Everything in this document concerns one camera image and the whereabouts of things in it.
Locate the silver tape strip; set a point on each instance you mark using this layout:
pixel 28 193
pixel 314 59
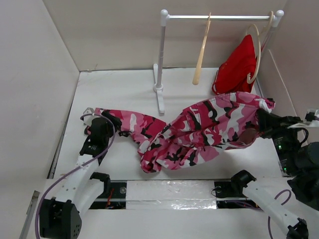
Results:
pixel 170 195

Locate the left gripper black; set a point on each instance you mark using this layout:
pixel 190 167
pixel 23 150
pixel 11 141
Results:
pixel 111 129

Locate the wooden hanger with red garment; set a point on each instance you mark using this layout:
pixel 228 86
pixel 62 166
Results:
pixel 256 35

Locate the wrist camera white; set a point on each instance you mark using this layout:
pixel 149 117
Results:
pixel 311 120
pixel 88 116

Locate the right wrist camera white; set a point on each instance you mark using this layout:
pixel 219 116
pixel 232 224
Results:
pixel 311 120

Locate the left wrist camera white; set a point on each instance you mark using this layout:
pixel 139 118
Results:
pixel 88 116

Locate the pink camouflage trousers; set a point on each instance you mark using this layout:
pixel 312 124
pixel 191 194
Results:
pixel 199 134

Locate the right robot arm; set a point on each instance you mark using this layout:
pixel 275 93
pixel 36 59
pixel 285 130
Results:
pixel 298 160

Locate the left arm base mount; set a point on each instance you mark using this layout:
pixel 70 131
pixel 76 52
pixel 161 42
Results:
pixel 114 194

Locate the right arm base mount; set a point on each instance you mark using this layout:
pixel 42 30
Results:
pixel 228 193

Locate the white clothes rack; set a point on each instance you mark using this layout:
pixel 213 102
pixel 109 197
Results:
pixel 165 17

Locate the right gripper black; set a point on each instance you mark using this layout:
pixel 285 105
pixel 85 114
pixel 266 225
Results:
pixel 268 122

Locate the red garment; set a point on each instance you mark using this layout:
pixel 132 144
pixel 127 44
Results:
pixel 232 74

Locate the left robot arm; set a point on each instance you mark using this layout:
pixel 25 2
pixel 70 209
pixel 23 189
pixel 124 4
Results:
pixel 62 205

